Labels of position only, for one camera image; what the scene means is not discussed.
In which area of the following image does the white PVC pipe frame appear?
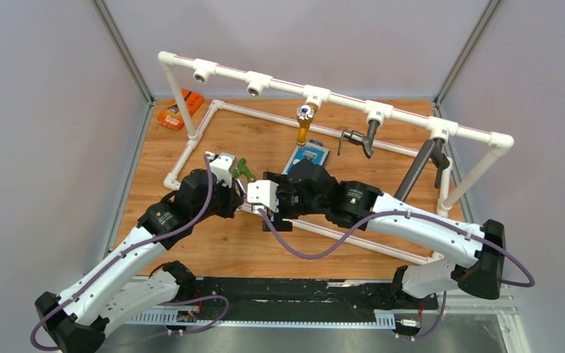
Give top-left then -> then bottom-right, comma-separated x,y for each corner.
157,51 -> 515,266

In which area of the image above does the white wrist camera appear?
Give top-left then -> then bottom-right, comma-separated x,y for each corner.
205,151 -> 235,188
246,179 -> 279,213

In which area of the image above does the chrome metal faucet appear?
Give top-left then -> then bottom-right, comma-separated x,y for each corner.
234,178 -> 247,199

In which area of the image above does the blue razor box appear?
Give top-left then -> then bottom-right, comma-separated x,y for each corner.
282,139 -> 330,174

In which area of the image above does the dark grey long faucet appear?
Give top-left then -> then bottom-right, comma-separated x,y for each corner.
394,138 -> 452,202

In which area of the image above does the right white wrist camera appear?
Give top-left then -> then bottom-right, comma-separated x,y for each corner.
246,179 -> 279,213

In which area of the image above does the green plastic faucet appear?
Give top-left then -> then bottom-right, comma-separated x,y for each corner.
232,157 -> 256,182

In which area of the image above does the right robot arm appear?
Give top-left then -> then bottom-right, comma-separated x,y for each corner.
247,160 -> 505,308

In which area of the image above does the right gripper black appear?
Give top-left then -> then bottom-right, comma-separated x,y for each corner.
262,171 -> 327,231

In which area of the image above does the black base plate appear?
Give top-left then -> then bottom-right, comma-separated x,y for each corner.
178,277 -> 439,323

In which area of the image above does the dark grey short faucet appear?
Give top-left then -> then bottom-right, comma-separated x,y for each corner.
337,119 -> 380,159

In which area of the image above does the aluminium frame rail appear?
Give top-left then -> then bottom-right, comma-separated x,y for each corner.
58,274 -> 532,353

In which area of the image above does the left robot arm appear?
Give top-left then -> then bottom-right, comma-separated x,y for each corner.
29,161 -> 243,352

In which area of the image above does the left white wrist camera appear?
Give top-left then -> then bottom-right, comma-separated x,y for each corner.
205,151 -> 235,188

